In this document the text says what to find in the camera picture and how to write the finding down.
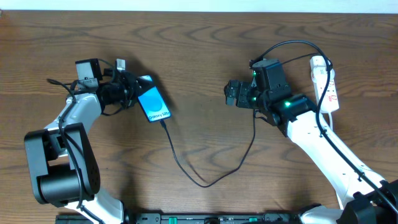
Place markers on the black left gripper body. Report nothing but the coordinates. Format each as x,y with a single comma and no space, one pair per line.
129,89

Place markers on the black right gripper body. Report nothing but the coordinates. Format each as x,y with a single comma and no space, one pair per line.
237,94

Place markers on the blue Samsung Galaxy smartphone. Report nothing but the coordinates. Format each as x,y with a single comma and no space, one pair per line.
153,105

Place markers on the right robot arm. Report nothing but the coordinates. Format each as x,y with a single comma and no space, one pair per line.
365,196

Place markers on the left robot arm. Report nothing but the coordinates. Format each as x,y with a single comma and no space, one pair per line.
62,166

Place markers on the white USB charger plug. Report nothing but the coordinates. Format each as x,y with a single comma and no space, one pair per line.
318,63

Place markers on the white power strip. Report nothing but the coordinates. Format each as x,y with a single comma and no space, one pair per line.
330,101

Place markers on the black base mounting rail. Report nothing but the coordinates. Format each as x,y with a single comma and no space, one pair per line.
272,218

